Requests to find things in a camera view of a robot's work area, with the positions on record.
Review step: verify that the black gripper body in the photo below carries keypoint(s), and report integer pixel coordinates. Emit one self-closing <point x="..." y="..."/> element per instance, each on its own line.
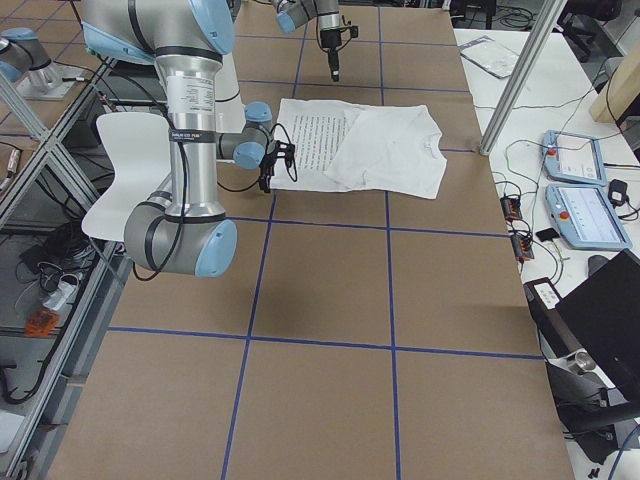
<point x="330" y="41"/>
<point x="266" y="176"/>

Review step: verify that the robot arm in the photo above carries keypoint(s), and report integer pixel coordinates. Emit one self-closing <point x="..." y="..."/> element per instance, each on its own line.
<point x="330" y="25"/>
<point x="182" y="227"/>

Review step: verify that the lower blue teach pendant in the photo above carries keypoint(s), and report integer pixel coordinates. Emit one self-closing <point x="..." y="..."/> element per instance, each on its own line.
<point x="584" y="217"/>

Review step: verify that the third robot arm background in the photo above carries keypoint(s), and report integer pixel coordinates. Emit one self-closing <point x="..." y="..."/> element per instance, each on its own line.
<point x="26" y="63"/>

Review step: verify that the blue teach pendant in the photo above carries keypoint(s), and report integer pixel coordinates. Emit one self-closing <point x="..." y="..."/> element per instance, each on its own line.
<point x="573" y="158"/>
<point x="584" y="217"/>

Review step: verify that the black power strip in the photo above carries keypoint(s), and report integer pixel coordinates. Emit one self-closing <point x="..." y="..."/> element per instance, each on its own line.
<point x="520" y="232"/>

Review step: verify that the white paper in sleeve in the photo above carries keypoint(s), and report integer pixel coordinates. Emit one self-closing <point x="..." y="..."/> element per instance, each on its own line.
<point x="491" y="56"/>

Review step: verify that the aluminium frame post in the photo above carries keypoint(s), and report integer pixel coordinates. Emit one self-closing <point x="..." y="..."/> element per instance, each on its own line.
<point x="532" y="49"/>

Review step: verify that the orange box under table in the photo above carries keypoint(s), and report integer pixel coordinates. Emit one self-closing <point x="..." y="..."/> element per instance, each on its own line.
<point x="41" y="323"/>

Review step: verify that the white plastic chair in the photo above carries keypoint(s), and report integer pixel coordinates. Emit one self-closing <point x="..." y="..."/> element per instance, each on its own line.
<point x="137" y="145"/>

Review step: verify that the black laptop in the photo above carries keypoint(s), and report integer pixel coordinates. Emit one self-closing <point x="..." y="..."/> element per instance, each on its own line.
<point x="603" y="314"/>

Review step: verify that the upper blue teach pendant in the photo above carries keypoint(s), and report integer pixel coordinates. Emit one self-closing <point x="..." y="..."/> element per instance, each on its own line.
<point x="573" y="158"/>

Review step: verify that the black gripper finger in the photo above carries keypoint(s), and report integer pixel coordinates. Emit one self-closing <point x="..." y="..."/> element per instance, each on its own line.
<point x="334" y="64"/>
<point x="264" y="182"/>

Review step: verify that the white long-sleeve printed shirt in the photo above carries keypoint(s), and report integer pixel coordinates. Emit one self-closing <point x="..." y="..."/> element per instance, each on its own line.
<point x="342" y="147"/>

